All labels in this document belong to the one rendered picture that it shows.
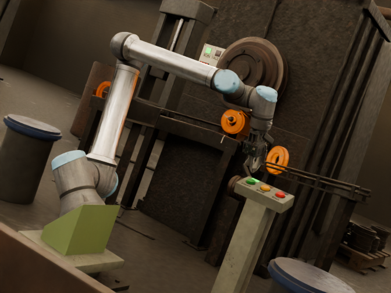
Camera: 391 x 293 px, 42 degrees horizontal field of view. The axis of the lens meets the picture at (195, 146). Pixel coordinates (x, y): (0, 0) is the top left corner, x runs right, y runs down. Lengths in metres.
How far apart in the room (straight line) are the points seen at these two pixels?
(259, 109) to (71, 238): 0.90
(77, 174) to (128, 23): 10.26
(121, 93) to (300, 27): 1.38
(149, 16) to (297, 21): 8.81
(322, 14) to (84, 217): 1.95
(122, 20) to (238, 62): 9.43
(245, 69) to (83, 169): 1.32
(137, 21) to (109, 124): 9.87
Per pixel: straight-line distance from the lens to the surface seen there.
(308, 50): 3.21
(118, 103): 2.32
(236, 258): 2.26
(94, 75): 5.90
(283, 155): 2.75
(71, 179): 2.12
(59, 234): 2.09
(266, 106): 2.07
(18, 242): 0.67
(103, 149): 2.30
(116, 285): 2.22
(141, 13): 12.13
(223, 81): 1.98
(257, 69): 3.04
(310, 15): 3.28
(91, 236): 2.12
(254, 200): 2.21
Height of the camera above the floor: 0.86
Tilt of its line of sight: 5 degrees down
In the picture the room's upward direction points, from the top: 20 degrees clockwise
